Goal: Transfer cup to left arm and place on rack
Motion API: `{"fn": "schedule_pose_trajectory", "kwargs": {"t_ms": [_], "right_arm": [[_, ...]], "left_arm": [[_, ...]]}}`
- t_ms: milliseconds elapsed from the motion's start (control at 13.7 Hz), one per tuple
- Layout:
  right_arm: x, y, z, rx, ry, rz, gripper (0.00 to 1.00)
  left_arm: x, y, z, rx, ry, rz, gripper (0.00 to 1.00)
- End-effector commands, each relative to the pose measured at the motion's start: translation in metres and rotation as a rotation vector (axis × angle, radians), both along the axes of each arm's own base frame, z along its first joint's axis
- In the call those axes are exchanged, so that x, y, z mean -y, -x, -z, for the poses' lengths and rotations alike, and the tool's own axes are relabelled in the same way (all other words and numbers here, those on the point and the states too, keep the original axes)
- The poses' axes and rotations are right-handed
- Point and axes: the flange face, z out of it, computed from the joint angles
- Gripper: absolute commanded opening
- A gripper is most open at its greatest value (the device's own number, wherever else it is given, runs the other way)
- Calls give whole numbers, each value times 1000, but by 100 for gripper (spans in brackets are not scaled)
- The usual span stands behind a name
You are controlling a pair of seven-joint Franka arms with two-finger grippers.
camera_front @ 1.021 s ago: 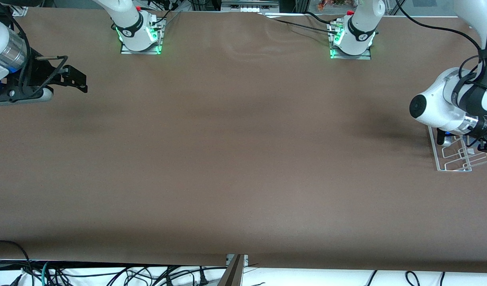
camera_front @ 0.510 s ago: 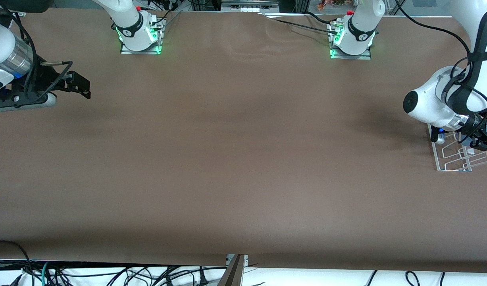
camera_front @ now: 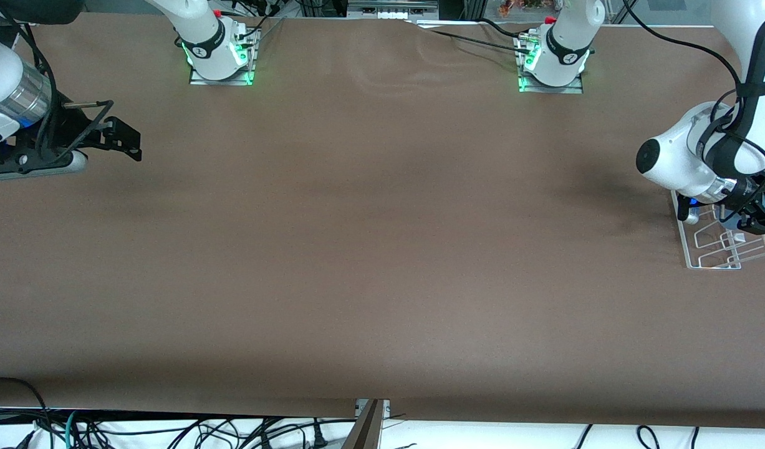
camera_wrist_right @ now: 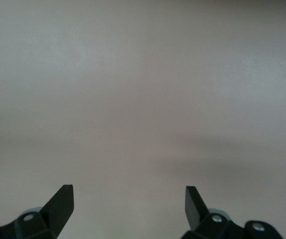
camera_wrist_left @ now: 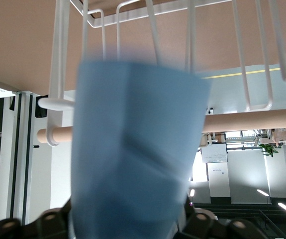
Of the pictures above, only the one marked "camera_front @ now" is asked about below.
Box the orange flower decoration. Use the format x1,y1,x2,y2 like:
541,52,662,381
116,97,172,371
498,0,561,17

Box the white power strip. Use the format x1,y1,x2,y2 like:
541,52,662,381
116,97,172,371
348,0,440,20

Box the white wire cup rack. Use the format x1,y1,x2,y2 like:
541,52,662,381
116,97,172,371
671,187,765,270

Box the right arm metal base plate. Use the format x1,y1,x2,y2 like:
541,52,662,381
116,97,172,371
188,24,256,87

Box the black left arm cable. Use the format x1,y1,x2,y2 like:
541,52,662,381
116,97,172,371
622,0,765,195

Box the black right base cables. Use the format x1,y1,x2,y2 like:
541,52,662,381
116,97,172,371
229,0,287,46

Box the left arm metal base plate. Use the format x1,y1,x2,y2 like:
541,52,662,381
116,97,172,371
517,30,584,95

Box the black looped floor cable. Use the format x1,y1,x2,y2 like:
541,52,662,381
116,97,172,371
0,377,51,440

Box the thick black base cable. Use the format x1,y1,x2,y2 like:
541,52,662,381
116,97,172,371
478,17,521,39

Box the thin black table cable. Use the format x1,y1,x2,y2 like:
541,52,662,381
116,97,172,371
407,19,539,57

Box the black floor cable tangle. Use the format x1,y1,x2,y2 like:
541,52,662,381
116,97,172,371
77,417,358,449

